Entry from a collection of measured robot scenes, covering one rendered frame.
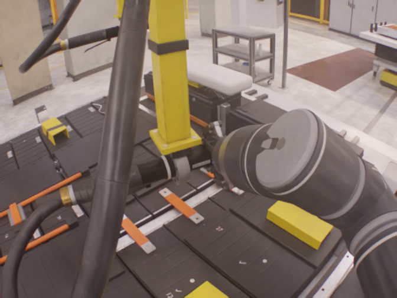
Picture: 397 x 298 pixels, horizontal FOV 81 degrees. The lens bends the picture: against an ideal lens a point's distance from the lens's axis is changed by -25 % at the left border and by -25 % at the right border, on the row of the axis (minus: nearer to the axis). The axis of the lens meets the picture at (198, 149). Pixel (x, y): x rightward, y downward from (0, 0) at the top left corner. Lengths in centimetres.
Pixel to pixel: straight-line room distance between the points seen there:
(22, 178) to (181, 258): 61
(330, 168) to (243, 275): 35
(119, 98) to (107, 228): 11
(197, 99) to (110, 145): 81
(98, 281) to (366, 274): 32
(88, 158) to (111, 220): 73
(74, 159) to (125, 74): 74
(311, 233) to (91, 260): 51
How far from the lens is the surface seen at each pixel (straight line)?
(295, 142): 33
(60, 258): 70
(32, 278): 70
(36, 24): 486
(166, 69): 51
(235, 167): 43
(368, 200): 41
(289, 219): 68
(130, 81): 26
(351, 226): 43
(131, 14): 30
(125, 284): 62
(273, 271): 63
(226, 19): 689
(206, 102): 100
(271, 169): 34
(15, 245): 58
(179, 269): 62
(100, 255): 25
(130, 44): 27
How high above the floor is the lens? 153
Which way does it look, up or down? 34 degrees down
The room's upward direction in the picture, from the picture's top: 3 degrees counter-clockwise
